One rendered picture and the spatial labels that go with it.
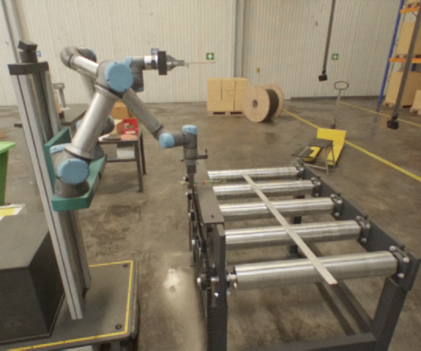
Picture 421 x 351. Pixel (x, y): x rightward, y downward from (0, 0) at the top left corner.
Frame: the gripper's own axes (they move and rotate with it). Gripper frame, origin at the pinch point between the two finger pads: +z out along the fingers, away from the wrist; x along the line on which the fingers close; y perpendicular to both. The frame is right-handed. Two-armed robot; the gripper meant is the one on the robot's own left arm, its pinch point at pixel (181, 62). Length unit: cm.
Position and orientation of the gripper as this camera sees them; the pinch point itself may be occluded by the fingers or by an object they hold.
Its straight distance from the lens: 181.2
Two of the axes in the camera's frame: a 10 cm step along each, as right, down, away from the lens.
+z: 9.9, -0.5, 1.3
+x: 0.0, 9.2, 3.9
